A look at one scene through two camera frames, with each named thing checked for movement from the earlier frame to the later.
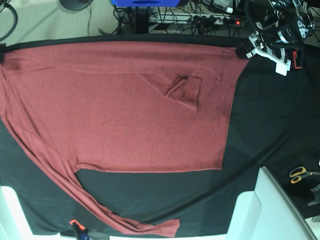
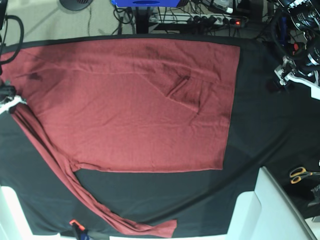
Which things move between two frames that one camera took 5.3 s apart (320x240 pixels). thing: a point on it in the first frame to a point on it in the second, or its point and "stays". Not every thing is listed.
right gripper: (267, 40) to (288, 70)
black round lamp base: (75, 5) stays
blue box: (146, 3) stays
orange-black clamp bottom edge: (80, 229) stays
